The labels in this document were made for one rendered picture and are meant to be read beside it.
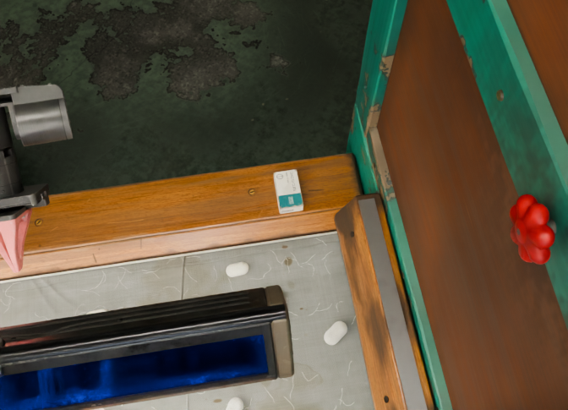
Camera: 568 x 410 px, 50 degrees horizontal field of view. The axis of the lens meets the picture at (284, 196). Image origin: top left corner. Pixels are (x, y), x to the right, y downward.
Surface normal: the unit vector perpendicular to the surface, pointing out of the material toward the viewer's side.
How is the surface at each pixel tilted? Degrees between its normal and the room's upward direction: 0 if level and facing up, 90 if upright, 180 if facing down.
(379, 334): 66
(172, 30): 0
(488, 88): 90
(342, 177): 0
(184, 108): 0
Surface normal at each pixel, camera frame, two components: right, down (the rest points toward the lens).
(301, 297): 0.00, -0.44
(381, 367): -0.90, -0.05
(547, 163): -0.99, 0.15
